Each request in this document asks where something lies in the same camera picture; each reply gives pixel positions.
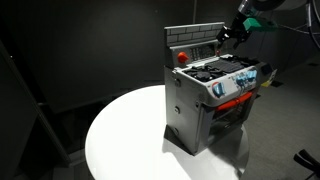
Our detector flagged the red oven door handle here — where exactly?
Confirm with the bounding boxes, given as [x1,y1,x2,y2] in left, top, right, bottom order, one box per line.
[214,91,254,112]

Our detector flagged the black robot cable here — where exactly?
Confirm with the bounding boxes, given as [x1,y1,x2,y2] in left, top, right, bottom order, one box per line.
[305,0,320,42]

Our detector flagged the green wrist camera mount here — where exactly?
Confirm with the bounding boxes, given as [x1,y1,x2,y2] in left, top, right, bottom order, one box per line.
[242,17,278,33]

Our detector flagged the grey toy stove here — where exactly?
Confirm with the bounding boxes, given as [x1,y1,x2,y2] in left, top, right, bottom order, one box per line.
[162,22,278,157]

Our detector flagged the light blue stove knob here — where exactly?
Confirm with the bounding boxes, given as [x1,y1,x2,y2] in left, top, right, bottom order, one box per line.
[235,74,248,88]
[212,81,227,99]
[247,69,258,82]

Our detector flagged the black chair base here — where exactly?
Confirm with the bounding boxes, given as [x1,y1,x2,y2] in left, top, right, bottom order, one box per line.
[292,148,320,180]

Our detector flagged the large red round stove button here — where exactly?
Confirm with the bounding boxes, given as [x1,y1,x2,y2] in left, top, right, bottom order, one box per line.
[176,51,190,65]

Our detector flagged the small yellow object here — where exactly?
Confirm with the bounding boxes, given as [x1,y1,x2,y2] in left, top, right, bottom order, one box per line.
[260,79,272,89]

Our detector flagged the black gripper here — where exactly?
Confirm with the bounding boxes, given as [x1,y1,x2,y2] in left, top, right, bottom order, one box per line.
[216,10,254,50]

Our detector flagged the black slanted frame beam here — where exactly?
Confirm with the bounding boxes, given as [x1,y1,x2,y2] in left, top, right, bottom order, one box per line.
[0,39,73,168]

